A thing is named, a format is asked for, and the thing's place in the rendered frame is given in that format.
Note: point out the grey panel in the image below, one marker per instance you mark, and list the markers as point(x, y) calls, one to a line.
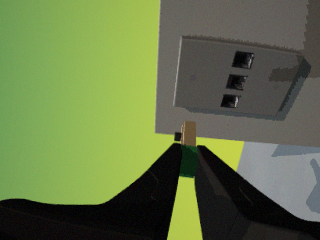
point(244, 70)

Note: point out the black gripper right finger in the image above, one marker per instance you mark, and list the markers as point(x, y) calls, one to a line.
point(231, 209)

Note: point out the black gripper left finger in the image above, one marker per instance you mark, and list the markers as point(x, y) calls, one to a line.
point(143, 211)

